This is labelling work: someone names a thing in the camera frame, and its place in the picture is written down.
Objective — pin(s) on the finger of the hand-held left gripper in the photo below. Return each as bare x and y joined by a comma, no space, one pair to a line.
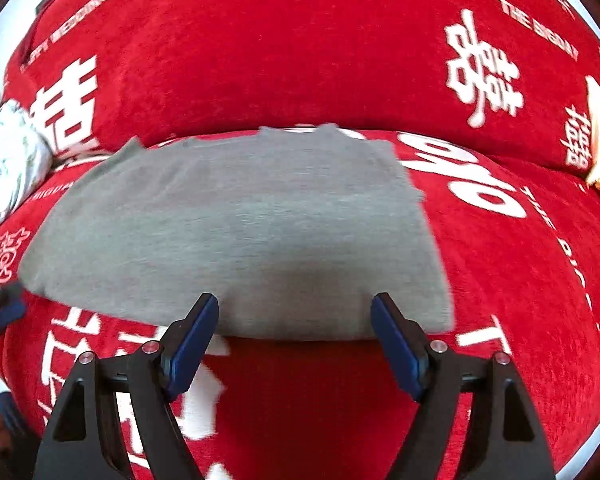
7,310

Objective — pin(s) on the grey knit sweater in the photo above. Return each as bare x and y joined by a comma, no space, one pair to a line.
240,240

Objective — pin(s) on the white floral pillow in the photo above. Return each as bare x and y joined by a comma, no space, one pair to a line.
10,165

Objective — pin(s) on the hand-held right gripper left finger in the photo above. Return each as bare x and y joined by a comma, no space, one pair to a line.
190,347

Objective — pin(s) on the red printed sofa cover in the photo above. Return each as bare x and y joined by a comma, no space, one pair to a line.
300,50

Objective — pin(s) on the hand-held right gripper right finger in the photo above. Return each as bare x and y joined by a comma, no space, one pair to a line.
397,347

